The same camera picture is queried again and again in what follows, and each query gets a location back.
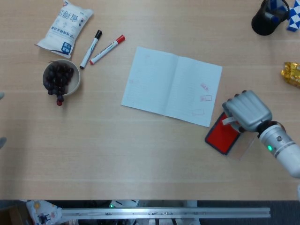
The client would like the dark grape bunch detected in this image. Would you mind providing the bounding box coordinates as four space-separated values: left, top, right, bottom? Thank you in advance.
44 63 75 106

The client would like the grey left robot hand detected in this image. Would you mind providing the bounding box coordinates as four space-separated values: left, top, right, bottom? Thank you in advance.
0 91 7 150

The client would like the gold foil snack package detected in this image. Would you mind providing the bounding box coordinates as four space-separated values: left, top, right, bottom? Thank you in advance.
280 61 300 89

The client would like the red ink pad case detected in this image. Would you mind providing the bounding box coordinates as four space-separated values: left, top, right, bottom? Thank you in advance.
204 112 258 161

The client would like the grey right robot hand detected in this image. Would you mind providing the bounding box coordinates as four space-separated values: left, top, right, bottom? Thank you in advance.
222 90 273 134

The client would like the black cap whiteboard marker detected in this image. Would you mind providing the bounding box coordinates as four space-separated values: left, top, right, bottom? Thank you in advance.
79 30 103 70

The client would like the beige round bowl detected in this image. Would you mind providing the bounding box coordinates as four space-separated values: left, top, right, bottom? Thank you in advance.
42 59 81 97

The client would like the white printed food bag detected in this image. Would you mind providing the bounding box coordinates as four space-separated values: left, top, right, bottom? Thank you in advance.
35 0 94 59

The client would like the aluminium profile rail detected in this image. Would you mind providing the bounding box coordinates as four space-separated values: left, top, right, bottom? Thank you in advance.
60 207 271 220

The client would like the black mesh pen holder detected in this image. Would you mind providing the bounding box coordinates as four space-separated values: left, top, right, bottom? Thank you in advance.
251 0 290 36

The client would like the blue white snake puzzle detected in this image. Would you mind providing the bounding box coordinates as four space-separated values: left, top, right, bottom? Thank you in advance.
267 0 289 23
285 0 300 32

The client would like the small stamp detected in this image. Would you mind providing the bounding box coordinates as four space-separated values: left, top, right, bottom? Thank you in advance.
221 116 235 126

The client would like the red cap whiteboard marker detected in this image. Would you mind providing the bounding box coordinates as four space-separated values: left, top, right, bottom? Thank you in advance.
89 34 126 65

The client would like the white printed paper sheet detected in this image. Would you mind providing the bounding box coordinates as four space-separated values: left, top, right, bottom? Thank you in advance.
25 200 63 225

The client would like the open lined notebook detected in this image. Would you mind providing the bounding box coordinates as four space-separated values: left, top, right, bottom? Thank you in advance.
121 46 223 128

